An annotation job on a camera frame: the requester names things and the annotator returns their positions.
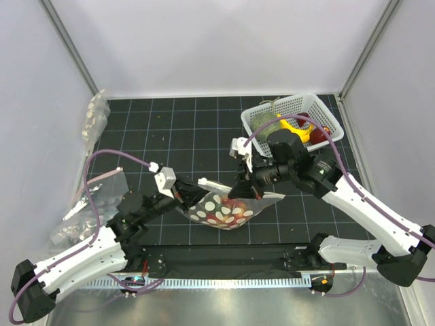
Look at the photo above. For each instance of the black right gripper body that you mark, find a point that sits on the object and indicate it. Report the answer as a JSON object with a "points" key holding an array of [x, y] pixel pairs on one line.
{"points": [[268, 172]]}

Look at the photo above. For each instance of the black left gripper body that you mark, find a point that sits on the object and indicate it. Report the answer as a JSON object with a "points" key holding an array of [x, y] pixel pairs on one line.
{"points": [[160, 204]]}

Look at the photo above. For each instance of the red lychee cluster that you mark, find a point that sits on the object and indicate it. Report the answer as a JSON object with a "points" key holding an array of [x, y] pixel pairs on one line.
{"points": [[225, 214]]}

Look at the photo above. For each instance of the clear dotted zip bag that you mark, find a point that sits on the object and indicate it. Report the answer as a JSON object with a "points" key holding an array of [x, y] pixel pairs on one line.
{"points": [[257, 206]]}

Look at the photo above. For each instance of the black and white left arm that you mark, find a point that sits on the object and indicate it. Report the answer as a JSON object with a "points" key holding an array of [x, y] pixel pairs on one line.
{"points": [[116, 246]]}

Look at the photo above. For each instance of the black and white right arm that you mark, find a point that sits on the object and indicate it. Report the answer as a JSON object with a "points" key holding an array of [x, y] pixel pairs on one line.
{"points": [[400, 247]]}

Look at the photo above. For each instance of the clear bag of snacks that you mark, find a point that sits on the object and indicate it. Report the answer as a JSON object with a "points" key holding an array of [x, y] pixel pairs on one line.
{"points": [[95, 121]]}

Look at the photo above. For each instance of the green netted melon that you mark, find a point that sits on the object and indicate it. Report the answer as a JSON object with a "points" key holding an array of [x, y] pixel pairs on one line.
{"points": [[261, 119]]}

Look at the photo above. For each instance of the yellow banana bunch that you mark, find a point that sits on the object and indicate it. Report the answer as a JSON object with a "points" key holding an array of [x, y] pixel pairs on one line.
{"points": [[304, 134]]}

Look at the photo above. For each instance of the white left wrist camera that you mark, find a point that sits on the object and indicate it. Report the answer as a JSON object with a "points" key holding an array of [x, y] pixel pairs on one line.
{"points": [[164, 177]]}

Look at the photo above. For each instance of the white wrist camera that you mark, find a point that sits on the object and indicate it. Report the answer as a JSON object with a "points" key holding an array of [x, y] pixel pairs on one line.
{"points": [[164, 177], [242, 152]]}

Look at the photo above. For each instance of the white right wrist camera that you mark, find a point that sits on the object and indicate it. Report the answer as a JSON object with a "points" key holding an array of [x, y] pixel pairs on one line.
{"points": [[242, 152]]}

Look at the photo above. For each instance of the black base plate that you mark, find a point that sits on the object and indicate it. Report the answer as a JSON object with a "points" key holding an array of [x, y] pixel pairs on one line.
{"points": [[233, 261]]}

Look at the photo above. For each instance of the white slotted cable duct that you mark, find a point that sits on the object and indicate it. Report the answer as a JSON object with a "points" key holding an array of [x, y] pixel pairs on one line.
{"points": [[304, 281]]}

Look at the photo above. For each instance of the aluminium corner post right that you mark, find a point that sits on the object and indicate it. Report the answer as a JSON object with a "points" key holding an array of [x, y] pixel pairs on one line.
{"points": [[380, 27]]}

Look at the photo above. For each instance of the aluminium corner post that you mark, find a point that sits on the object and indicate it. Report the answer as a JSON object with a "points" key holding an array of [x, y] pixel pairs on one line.
{"points": [[62, 32], [380, 27]]}

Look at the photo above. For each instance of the aluminium corner post left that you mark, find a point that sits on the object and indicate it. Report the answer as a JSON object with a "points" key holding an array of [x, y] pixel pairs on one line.
{"points": [[62, 32]]}

